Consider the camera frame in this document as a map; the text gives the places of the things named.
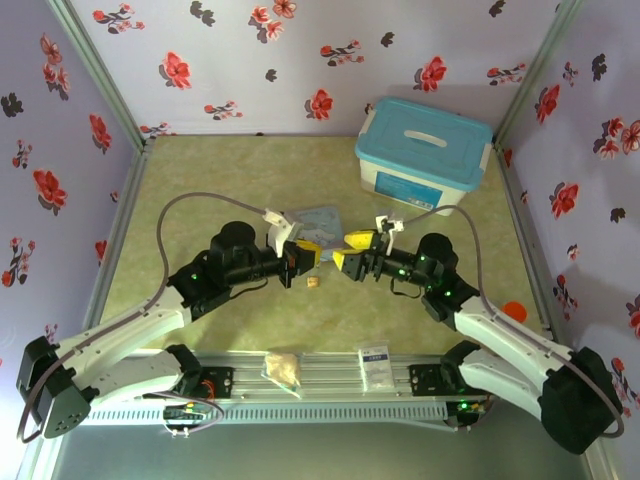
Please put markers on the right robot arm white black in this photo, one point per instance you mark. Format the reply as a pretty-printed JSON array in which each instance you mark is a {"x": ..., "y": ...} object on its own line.
[{"x": 505, "y": 345}]

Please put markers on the clear blue plastic bag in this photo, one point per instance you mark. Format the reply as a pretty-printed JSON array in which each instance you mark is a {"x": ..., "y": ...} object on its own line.
[{"x": 320, "y": 225}]

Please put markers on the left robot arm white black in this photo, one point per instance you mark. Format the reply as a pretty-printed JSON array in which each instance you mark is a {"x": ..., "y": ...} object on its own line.
[{"x": 120, "y": 327}]

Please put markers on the clear bag with beige contents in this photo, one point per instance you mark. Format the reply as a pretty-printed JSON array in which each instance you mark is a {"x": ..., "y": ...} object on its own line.
[{"x": 282, "y": 371}]

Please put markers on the orange round disc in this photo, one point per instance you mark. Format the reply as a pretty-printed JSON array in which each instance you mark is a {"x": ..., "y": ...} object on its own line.
[{"x": 515, "y": 311}]

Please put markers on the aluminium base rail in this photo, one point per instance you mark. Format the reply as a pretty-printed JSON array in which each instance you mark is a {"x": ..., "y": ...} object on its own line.
[{"x": 330, "y": 377}]

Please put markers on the aluminium frame post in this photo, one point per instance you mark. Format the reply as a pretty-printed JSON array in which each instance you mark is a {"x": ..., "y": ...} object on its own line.
[
  {"x": 535, "y": 70},
  {"x": 95, "y": 70}
]

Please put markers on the white paper packet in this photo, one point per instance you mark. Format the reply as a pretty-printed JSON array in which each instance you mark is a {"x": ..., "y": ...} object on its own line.
[{"x": 375, "y": 367}]

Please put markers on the storage box with blue lid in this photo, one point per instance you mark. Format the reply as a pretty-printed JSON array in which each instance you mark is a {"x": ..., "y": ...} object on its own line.
[{"x": 425, "y": 150}]

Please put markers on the aluminium frame side rail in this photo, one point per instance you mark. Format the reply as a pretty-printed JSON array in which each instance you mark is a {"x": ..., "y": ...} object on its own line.
[
  {"x": 525, "y": 240},
  {"x": 117, "y": 230}
]

